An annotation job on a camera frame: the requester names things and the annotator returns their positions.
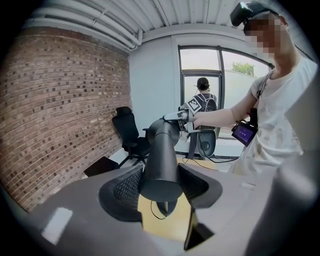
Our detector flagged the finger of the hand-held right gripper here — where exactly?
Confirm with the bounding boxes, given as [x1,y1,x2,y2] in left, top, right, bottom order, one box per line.
[162,111,189,121]

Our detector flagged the person's head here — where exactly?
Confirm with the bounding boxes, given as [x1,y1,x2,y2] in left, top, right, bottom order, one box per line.
[243,2,289,64]

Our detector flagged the black waist monitor blue screen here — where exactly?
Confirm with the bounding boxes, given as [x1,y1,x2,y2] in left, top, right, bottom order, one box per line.
[231,119,259,148]

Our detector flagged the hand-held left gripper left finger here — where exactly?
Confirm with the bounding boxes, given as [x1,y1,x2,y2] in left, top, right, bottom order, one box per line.
[27,164,176,256]

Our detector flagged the person's white t-shirt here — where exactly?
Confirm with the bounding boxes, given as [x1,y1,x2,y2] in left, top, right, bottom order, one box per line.
[229,56,319,176]

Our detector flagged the white ceiling pipes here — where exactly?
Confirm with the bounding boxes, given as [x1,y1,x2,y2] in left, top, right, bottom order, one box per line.
[24,7,144,51]

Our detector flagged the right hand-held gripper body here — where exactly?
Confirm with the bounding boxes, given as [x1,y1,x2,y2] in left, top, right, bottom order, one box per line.
[178,98,203,133]

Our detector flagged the black oval shell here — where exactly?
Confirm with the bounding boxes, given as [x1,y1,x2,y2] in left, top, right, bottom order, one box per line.
[197,130,217,159]

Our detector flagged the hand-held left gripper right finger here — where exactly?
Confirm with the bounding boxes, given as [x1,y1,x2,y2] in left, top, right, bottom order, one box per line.
[178,163,276,256]

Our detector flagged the black head-mounted camera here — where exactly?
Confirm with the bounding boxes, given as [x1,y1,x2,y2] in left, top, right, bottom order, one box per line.
[229,1,254,27]

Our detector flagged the black computer tower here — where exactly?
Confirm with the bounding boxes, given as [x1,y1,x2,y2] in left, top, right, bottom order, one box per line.
[83,156,121,178]

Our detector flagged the black office chair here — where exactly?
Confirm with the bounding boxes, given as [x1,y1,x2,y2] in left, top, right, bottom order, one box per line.
[111,106,152,167]

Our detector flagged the black desk lamp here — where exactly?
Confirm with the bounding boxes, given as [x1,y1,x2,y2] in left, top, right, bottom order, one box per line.
[138,118,187,221]

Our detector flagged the black framed window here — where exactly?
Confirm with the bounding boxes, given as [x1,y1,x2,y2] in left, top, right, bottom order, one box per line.
[177,44,271,141]

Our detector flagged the thin black cable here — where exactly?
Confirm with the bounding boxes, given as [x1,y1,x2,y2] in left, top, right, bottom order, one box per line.
[149,199,167,221]

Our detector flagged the person's right forearm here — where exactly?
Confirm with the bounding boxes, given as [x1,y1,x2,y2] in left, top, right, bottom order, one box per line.
[193,106,237,129]

